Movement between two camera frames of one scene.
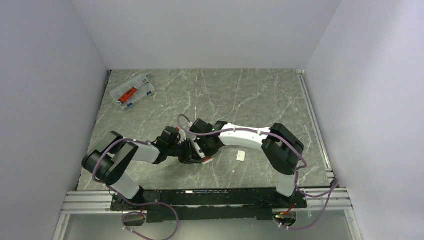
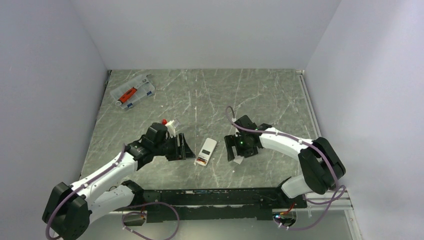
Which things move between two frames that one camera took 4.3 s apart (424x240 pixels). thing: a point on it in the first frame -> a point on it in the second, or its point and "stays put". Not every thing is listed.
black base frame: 161,206 stays put
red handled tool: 127,95 stays put
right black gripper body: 208,150 -> 244,148
